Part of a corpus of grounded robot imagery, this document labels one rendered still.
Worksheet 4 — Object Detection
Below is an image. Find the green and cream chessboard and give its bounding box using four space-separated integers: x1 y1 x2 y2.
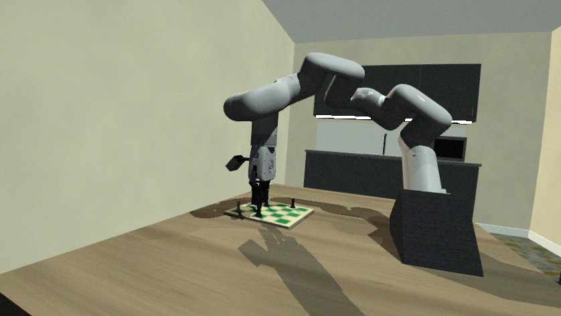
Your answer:
224 201 314 229

